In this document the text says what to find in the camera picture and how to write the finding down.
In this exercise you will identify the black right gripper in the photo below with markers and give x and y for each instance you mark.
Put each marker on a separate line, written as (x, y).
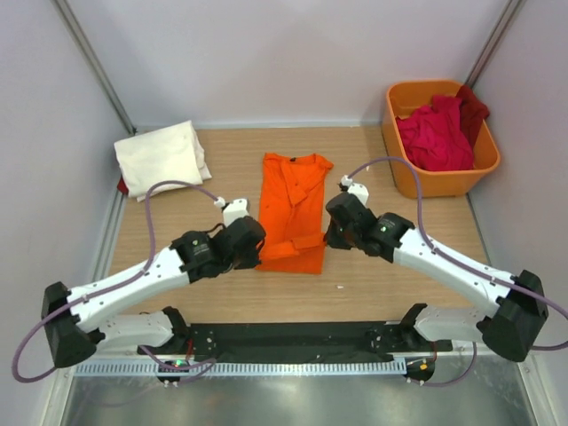
(333, 240)

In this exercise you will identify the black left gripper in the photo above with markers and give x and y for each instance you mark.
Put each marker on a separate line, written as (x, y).
(250, 262)

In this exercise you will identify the orange t shirt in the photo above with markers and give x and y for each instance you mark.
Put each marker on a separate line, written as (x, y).
(291, 212)

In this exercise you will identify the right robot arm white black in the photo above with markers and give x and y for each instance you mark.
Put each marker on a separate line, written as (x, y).
(508, 312)

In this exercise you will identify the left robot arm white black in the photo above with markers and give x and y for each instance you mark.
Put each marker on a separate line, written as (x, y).
(81, 321)

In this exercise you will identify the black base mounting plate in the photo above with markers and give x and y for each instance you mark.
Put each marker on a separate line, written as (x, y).
(300, 343)

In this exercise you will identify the folded white t shirt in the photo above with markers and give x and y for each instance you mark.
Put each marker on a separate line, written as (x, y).
(168, 154)

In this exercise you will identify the magenta t shirt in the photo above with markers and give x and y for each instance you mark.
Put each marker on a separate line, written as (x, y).
(432, 138)

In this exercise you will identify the folded red shirt under white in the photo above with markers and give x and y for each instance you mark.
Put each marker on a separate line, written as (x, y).
(121, 187)

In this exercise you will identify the dark red t shirt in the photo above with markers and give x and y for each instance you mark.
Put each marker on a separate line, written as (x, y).
(473, 113)

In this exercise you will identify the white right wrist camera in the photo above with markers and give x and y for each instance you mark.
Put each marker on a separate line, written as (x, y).
(358, 190)

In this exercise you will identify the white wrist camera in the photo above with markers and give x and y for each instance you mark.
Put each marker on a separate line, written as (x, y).
(358, 190)
(232, 210)

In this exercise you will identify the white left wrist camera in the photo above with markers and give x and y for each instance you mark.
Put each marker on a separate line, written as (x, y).
(232, 210)

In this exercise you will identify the white slotted cable duct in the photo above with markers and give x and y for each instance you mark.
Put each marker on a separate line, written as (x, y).
(147, 367)

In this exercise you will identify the right aluminium frame post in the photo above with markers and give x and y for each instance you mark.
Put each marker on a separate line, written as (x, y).
(497, 35)

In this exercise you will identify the aluminium frame post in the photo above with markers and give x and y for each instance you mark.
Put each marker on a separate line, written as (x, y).
(497, 35)
(82, 42)

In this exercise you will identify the left aluminium frame post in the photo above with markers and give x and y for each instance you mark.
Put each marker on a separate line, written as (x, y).
(82, 42)

